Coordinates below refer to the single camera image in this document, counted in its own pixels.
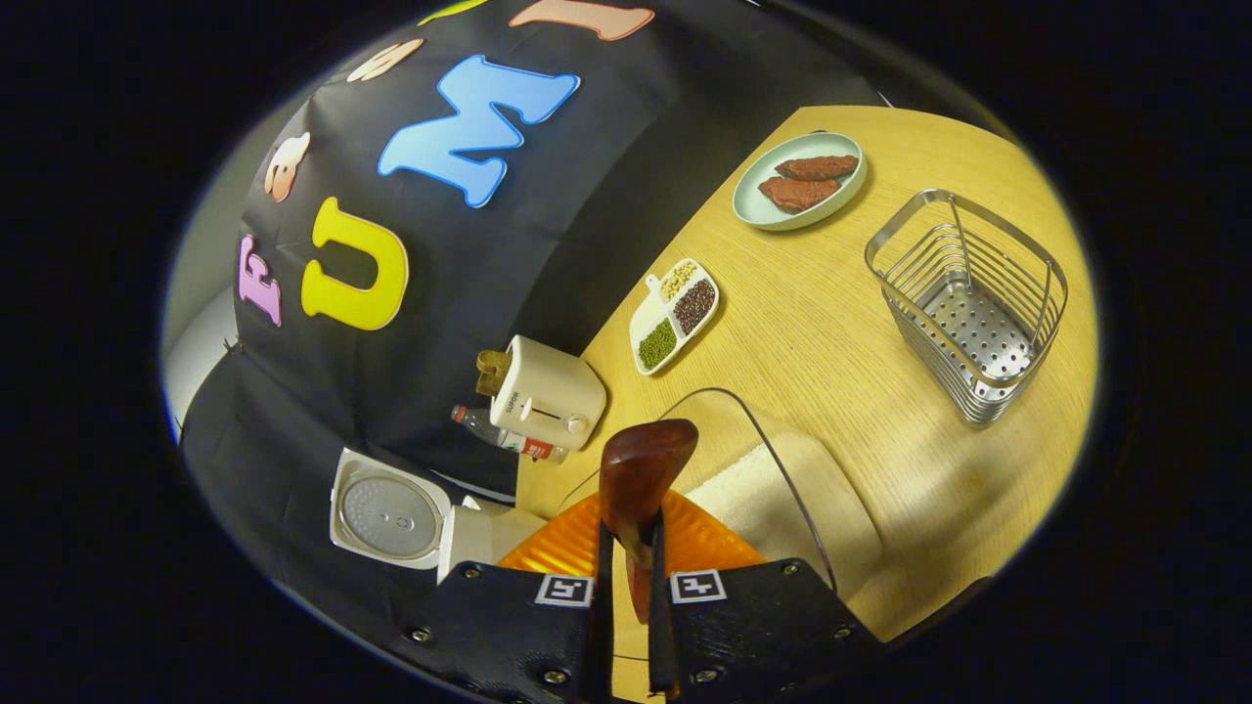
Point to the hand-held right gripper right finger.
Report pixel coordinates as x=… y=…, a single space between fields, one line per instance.
x=763 y=626

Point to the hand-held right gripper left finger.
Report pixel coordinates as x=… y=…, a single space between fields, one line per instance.
x=509 y=626

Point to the white rice pile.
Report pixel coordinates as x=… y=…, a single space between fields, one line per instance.
x=743 y=479

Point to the white rice cooker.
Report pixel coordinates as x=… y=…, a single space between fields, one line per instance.
x=391 y=513

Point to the brown wooden spoon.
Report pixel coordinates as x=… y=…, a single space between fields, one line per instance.
x=641 y=469

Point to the clear plastic rice container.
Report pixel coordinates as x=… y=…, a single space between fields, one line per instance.
x=831 y=528

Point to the clear water bottle red label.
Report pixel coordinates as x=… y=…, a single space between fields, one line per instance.
x=509 y=438

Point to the white toaster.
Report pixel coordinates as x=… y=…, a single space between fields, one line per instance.
x=553 y=391

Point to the brown toast slice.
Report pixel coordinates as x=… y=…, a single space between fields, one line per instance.
x=492 y=372

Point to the white divided bean dish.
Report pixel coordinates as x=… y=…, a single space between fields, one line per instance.
x=675 y=318

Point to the pale green plate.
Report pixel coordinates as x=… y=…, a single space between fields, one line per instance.
x=753 y=205

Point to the black backdrop cloth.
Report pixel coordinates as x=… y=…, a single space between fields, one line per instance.
x=606 y=196

